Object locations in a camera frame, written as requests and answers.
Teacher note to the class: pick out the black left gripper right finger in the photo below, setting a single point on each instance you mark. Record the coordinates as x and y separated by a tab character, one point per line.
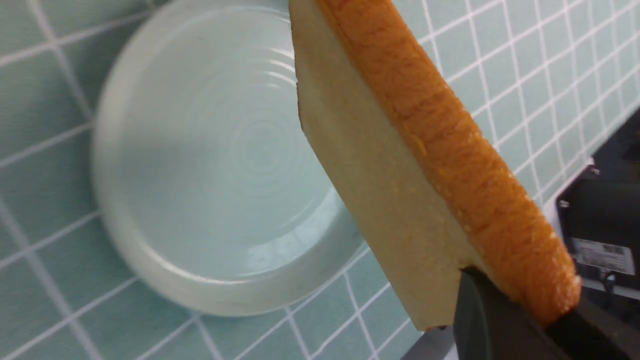
588	332

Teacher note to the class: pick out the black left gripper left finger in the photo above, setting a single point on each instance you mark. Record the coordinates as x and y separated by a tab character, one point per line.
488	326

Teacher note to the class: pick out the toasted bread slice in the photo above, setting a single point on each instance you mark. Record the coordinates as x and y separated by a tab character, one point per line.
430	195

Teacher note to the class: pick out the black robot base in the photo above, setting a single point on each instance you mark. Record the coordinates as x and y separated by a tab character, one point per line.
599	218

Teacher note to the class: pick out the green checkered tablecloth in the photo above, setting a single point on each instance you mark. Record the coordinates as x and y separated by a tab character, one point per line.
547	81

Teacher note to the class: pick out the light green plate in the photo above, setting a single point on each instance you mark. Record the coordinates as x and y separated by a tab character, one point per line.
205	180

